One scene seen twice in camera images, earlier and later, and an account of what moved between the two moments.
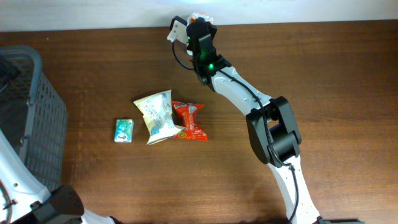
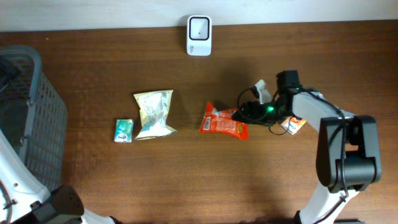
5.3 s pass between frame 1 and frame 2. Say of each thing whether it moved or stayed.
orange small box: moved
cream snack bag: moved
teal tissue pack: stayed
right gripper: moved
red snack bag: moved
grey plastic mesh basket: stayed
